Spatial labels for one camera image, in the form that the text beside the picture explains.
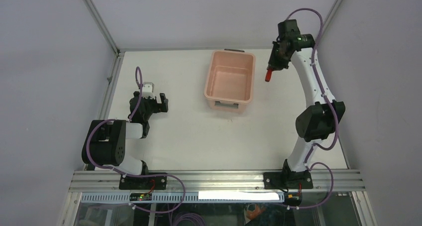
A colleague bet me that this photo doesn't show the red handled screwdriver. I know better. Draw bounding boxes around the red handled screwdriver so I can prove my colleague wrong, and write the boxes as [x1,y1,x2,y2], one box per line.
[265,69,273,82]

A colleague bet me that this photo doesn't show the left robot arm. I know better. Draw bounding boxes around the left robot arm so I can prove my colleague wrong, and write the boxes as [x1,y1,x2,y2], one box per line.
[82,91,169,189]

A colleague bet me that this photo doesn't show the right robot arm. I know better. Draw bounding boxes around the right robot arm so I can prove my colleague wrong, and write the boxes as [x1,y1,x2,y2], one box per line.
[265,19,346,189]

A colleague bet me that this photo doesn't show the pink plastic bin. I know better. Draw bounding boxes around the pink plastic bin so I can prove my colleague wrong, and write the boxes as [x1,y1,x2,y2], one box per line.
[204,49,256,113]

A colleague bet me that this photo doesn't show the orange object below table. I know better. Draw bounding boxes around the orange object below table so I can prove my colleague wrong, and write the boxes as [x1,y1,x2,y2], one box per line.
[244,203,266,221]

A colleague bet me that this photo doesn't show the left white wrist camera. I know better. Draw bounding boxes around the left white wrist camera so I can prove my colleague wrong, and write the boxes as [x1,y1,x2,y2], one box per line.
[141,82,156,99]

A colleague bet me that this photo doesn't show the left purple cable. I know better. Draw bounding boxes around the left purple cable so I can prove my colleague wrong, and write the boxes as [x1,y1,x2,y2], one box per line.
[85,66,186,215]

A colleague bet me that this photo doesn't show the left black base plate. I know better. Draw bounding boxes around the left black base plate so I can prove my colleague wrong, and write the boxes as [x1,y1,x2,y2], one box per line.
[118,173,167,191]

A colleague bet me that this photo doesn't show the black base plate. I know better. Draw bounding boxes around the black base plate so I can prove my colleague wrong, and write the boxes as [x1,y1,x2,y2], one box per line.
[118,173,167,191]
[263,171,314,190]

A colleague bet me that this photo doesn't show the aluminium front rail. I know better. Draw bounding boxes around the aluminium front rail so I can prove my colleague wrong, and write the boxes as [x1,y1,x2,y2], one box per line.
[69,169,366,193]

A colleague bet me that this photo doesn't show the white slotted cable duct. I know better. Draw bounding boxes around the white slotted cable duct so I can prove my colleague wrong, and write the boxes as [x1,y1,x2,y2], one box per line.
[81,191,284,204]

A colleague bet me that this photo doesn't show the coiled purple cable below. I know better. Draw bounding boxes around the coiled purple cable below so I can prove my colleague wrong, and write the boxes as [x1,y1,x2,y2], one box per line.
[170,213,208,226]

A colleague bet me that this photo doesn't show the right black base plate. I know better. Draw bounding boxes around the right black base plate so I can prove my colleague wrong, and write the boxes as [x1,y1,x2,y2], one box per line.
[263,171,314,190]

